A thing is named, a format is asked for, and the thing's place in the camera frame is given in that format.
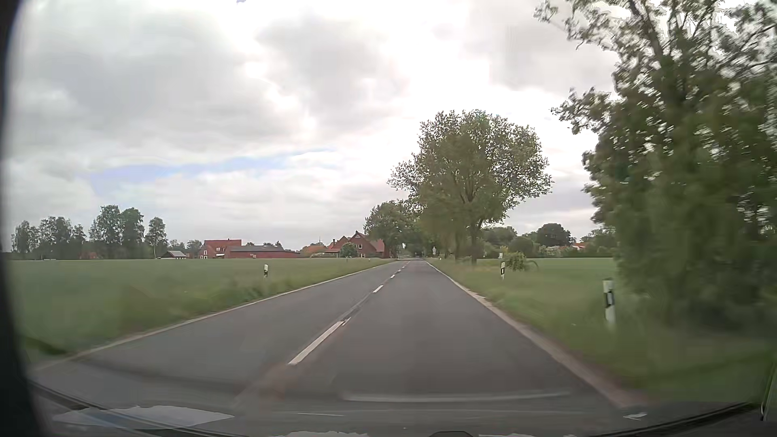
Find row of distant trees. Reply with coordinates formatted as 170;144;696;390
482;222;617;259

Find car's own bonnet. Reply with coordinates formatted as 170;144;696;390
30;381;777;437

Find tall roadside tree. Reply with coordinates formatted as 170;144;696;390
388;109;553;266

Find grey asphalt road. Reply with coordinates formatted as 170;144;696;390
33;259;638;420

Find red brick house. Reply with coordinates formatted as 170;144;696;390
325;231;391;259

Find red brick farm building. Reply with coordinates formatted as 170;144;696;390
198;238;301;260

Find group of trees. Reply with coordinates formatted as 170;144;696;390
363;199;426;259

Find road markings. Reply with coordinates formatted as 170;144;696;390
36;260;635;409

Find green grass verge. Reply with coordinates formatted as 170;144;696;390
427;257;777;404

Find large dense green tree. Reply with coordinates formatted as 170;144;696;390
534;0;777;331

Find small green bush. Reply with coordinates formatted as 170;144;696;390
505;252;539;273

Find green grass field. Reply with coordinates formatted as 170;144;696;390
8;257;397;359

